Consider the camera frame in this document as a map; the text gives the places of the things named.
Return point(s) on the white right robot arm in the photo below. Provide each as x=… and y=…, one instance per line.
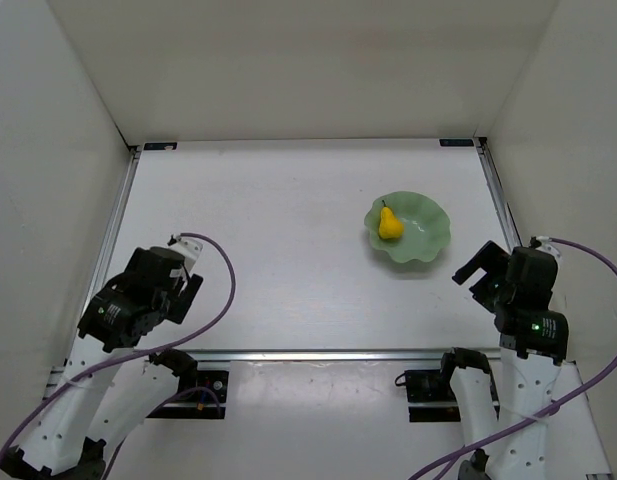
x=501, y=423

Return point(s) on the blue corner label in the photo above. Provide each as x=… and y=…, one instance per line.
x=160, y=146
x=456, y=142

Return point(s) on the yellow fake pear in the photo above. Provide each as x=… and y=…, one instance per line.
x=390, y=226

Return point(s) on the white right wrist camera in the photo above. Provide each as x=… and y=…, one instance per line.
x=545, y=244

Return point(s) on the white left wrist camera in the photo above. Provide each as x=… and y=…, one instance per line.
x=189, y=247

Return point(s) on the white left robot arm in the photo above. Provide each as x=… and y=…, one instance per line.
x=109, y=386

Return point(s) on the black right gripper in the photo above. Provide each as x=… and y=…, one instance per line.
x=481, y=270

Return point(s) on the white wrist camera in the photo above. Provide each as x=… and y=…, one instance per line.
x=189, y=247
x=545, y=244

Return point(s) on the aluminium right frame rail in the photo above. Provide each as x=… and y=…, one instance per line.
x=502, y=208

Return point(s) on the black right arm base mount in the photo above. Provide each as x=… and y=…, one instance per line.
x=429, y=399

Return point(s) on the aluminium left frame rail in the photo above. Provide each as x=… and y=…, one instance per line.
x=106, y=250

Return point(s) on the blue left corner label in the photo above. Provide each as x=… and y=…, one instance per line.
x=160, y=146

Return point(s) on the blue right corner label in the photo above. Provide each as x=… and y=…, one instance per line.
x=456, y=142

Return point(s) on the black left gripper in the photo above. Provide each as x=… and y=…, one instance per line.
x=186, y=295

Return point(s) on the green wavy fruit bowl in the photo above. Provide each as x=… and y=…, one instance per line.
x=427, y=227

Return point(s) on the aluminium front frame rail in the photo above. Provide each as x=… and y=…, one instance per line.
x=343, y=355

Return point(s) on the aluminium frame rail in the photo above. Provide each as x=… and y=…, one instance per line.
x=343, y=355
x=106, y=250
x=502, y=208

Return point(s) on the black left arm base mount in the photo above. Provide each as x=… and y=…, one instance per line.
x=202, y=397

